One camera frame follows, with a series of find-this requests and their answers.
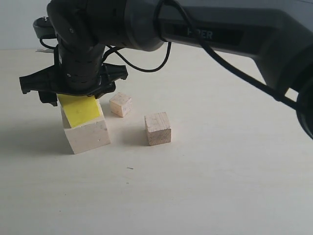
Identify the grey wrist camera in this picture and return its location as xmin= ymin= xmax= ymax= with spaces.
xmin=33 ymin=17 xmax=56 ymax=39

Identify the large pale wooden cube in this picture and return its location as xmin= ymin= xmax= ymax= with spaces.
xmin=61 ymin=100 xmax=111 ymax=154

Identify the small pale wooden cube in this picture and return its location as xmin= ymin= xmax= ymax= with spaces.
xmin=109 ymin=92 xmax=133 ymax=118

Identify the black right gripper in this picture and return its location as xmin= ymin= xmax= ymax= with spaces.
xmin=19 ymin=44 xmax=128 ymax=107

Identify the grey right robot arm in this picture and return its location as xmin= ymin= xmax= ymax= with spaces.
xmin=20 ymin=0 xmax=313 ymax=137

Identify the medium wooden cube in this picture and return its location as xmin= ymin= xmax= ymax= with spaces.
xmin=144 ymin=112 xmax=172 ymax=146

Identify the yellow cube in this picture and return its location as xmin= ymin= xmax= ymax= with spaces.
xmin=57 ymin=94 xmax=100 ymax=128

